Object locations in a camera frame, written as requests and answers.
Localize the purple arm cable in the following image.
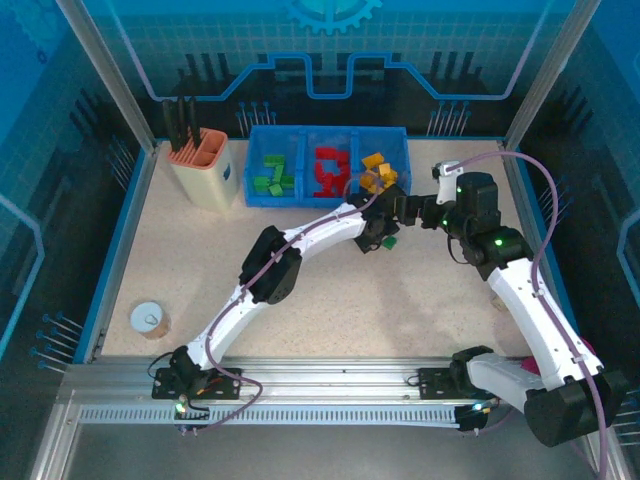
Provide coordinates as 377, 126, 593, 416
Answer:
447, 151, 609, 480
177, 172, 386, 437

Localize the black LED controller module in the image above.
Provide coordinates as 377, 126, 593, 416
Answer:
455, 398, 496, 435
172, 398, 211, 436

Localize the blue three-compartment plastic bin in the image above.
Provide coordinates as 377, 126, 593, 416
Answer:
243, 124, 414, 209

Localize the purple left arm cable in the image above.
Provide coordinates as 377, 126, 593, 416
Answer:
177, 172, 386, 437

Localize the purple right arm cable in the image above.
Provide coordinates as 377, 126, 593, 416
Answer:
447, 151, 609, 480

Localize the black rod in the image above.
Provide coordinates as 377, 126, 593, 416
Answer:
185, 97, 200, 146
162, 98, 175, 151
172, 97, 186, 151

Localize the aluminium frame post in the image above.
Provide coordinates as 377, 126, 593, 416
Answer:
53, 0, 160, 157
502, 0, 604, 157

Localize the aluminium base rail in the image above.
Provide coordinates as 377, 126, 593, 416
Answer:
58, 355, 601, 404

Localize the slotted grey cable duct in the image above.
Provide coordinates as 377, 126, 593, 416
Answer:
77, 403, 464, 427

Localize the tin can with pull tab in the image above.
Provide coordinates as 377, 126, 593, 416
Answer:
129, 300, 173, 341

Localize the cream holder with orange rim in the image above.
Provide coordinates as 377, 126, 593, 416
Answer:
166, 128, 237, 211

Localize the blue table side rail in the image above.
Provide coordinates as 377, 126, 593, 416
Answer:
499, 139, 580, 336
73, 148, 151, 364

